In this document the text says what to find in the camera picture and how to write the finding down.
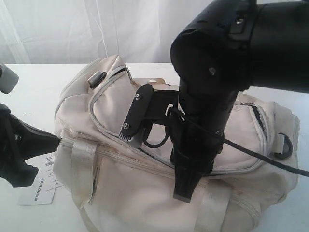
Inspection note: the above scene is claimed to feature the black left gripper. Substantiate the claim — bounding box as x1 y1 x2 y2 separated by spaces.
0 104 60 188

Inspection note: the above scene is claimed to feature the cream duffel bag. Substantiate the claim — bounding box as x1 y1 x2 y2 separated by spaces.
54 55 298 232

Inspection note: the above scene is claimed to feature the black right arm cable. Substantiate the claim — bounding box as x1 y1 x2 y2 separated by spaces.
222 137 309 179

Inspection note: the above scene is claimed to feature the white barcode hang tag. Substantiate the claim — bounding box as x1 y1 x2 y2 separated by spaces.
39 154 58 191

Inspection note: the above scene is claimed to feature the white brand hang tag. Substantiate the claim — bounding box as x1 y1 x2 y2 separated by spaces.
17 175 55 206

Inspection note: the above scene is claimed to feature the white backdrop curtain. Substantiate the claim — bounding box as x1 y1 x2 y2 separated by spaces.
0 0 209 64

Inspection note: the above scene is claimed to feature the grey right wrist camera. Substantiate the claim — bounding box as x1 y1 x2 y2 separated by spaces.
119 84 178 148

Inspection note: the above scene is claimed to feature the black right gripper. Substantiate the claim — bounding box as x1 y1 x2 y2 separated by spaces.
169 107 223 203

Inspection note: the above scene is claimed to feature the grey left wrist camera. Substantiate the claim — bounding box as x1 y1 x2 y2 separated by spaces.
0 64 19 94

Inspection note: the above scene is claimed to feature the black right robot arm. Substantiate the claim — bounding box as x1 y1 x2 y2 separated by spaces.
168 0 309 203

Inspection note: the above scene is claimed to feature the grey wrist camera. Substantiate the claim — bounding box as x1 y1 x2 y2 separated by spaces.
119 84 178 148
0 64 19 94

